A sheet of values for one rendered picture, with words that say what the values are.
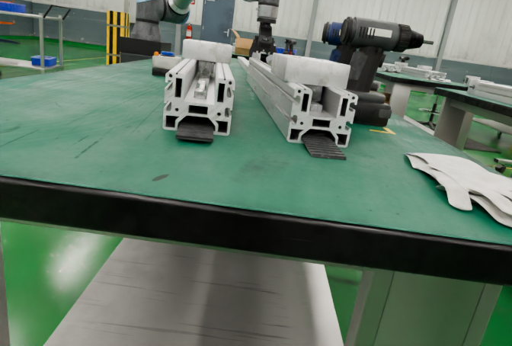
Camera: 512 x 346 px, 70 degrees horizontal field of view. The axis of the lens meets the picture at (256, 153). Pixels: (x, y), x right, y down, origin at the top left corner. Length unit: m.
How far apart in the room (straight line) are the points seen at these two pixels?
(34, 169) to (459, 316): 0.51
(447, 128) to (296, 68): 2.36
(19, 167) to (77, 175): 0.06
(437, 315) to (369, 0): 12.44
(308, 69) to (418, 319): 0.40
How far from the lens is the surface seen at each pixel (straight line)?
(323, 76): 0.64
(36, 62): 5.48
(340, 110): 0.61
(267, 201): 0.35
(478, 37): 14.09
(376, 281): 0.50
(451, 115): 2.91
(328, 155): 0.53
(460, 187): 0.48
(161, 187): 0.36
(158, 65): 1.20
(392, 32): 0.84
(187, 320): 1.05
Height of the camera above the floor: 0.92
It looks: 17 degrees down
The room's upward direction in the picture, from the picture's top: 8 degrees clockwise
